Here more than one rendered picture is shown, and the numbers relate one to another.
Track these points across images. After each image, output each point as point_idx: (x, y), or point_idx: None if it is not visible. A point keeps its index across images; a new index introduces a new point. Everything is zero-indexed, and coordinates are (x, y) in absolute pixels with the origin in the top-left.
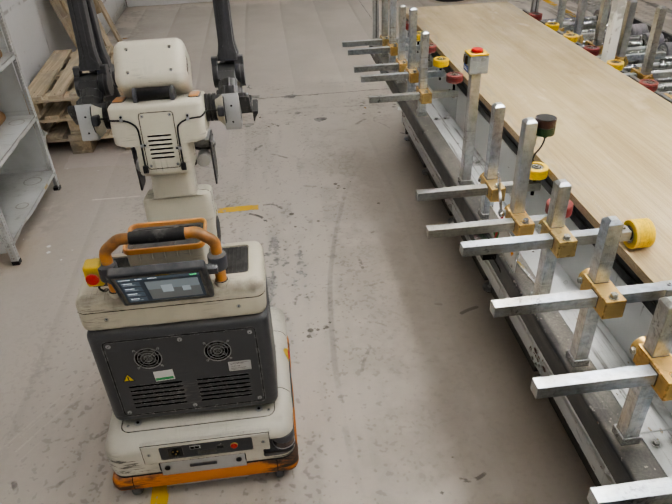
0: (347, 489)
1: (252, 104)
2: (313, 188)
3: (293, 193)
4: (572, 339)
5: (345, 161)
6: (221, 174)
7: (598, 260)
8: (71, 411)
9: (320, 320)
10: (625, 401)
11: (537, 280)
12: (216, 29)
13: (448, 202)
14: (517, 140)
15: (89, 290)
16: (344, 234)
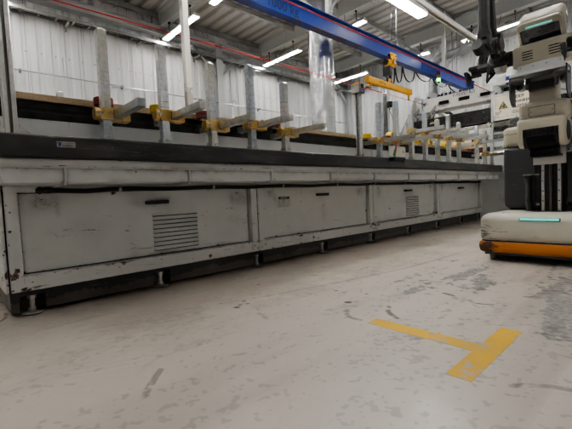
0: None
1: (469, 74)
2: (266, 312)
3: (299, 317)
4: (426, 153)
5: (149, 322)
6: (336, 409)
7: (426, 123)
8: None
9: (439, 261)
10: (438, 150)
11: (413, 151)
12: (495, 19)
13: (260, 244)
14: (340, 135)
15: None
16: (337, 279)
